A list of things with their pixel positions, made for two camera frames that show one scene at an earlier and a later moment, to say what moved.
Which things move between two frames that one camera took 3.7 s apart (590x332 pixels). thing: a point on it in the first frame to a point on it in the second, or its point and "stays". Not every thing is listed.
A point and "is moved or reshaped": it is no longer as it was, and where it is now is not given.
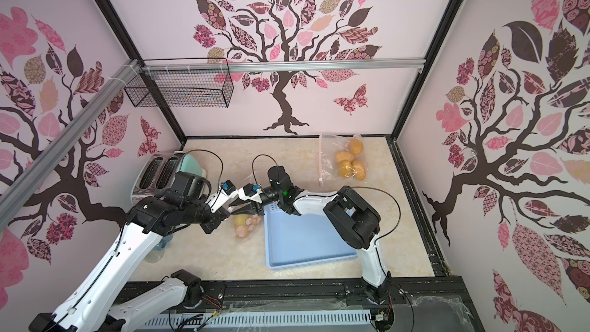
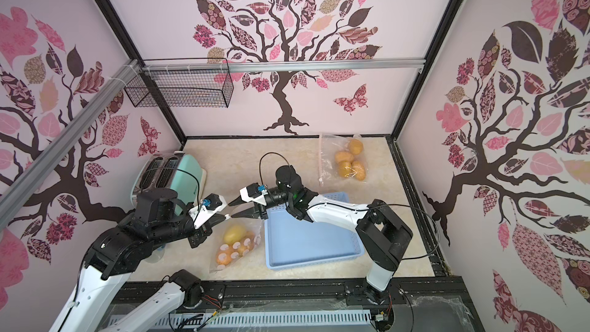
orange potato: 359,169 stays
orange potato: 253,222 to 246,244
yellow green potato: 240,220 is moved or reshaped
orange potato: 345,168 stays
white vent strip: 253,318 stays
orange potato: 356,146 stays
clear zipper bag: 245,224 is moved or reshaped
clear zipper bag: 342,157 stays
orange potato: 344,155 stays
